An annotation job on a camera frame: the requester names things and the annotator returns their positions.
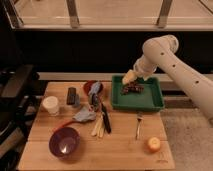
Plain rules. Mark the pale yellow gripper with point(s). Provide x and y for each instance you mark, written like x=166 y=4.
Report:
x=130 y=76

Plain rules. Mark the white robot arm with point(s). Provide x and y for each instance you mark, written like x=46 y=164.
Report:
x=160 y=52

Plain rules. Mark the white paper cup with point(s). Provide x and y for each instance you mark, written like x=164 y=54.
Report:
x=51 y=104

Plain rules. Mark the dark brown toy in tray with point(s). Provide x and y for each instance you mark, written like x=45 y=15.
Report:
x=131 y=88

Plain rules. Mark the green plastic tray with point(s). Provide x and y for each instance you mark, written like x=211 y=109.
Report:
x=149 y=100

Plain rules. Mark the grey blue utensil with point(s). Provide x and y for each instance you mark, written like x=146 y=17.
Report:
x=93 y=95

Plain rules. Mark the red bowl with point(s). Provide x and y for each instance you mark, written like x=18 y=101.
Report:
x=89 y=87

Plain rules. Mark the silver fork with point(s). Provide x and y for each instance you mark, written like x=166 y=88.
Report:
x=139 y=119

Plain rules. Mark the blue grey cloth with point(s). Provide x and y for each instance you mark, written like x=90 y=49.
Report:
x=84 y=115

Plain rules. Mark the dark rectangular block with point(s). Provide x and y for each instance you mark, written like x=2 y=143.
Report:
x=71 y=95

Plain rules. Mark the orange fruit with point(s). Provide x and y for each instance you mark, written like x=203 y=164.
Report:
x=154 y=144

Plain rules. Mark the wooden cutting board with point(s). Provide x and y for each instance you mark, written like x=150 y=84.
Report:
x=132 y=144

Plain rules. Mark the purple bowl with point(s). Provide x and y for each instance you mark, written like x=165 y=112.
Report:
x=64 y=142

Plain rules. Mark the black chair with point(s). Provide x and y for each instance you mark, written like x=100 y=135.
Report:
x=15 y=97

